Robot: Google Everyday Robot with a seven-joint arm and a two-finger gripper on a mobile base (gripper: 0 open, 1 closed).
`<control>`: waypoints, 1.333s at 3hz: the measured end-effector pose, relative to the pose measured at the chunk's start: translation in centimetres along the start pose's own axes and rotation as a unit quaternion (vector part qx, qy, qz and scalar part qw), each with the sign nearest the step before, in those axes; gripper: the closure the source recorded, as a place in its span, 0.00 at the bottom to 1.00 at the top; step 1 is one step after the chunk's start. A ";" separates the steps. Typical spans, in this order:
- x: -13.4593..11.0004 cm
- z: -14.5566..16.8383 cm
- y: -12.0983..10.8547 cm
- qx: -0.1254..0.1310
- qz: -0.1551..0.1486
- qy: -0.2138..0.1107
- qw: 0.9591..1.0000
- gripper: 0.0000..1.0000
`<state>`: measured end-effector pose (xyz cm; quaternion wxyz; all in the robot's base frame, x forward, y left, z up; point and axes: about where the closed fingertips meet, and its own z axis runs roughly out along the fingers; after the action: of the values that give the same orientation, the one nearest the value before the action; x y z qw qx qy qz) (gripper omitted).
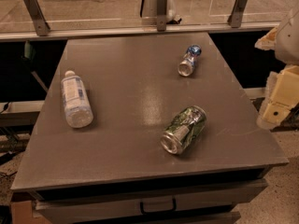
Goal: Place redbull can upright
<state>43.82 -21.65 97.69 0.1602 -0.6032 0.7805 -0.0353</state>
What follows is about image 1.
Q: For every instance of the right metal rail bracket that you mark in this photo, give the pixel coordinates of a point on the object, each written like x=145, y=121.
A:
x=236, y=16

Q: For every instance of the cardboard box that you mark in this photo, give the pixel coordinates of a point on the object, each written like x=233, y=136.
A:
x=22, y=213

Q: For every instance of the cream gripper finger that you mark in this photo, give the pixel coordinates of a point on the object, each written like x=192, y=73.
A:
x=281, y=96
x=268, y=41

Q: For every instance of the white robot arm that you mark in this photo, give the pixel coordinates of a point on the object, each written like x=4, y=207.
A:
x=287, y=39

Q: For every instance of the blue silver redbull can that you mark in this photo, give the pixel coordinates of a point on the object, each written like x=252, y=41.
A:
x=187, y=66

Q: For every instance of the left metal rail bracket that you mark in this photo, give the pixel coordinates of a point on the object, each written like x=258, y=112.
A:
x=41, y=26

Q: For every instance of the metal rail bracket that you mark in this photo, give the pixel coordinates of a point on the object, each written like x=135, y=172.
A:
x=236, y=16
x=161, y=6
x=41, y=26

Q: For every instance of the grey drawer with black handle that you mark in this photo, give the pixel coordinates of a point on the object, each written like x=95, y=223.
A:
x=205, y=204

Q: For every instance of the middle metal rail bracket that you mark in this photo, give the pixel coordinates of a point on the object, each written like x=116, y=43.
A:
x=161, y=6

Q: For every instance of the clear plastic water bottle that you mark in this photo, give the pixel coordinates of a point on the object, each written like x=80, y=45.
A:
x=77, y=109

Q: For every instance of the green crushed soda can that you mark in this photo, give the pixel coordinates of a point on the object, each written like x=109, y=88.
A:
x=184, y=128

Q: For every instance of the horizontal metal rail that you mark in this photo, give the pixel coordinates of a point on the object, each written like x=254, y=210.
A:
x=147, y=30

